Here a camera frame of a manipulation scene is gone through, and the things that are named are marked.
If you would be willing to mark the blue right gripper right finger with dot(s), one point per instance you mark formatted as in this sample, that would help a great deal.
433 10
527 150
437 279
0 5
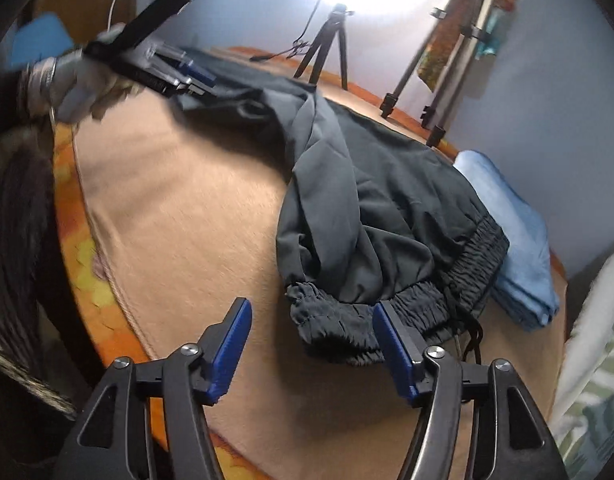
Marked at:
395 356

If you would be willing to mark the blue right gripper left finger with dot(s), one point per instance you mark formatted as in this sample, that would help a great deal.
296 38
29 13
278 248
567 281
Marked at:
227 340

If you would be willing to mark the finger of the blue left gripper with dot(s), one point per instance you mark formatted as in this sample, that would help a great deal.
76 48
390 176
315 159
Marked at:
197 73
174 57

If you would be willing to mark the dark grey pants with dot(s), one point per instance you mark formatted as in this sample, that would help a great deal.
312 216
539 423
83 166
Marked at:
369 217

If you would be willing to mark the left hand in grey glove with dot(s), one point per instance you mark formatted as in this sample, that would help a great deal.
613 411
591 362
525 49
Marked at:
72 87

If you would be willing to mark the small black tripod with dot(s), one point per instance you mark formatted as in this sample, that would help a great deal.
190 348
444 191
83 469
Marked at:
333 28

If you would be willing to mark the folded light blue cloth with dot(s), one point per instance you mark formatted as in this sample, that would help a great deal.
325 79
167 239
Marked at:
524 286

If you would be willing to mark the green striped white pillow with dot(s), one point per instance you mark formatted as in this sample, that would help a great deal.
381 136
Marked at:
582 418

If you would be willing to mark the tall grey tripod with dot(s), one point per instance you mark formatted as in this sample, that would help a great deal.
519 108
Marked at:
436 114

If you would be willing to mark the colourful hanging wall cloth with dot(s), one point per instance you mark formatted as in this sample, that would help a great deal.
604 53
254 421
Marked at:
461 16

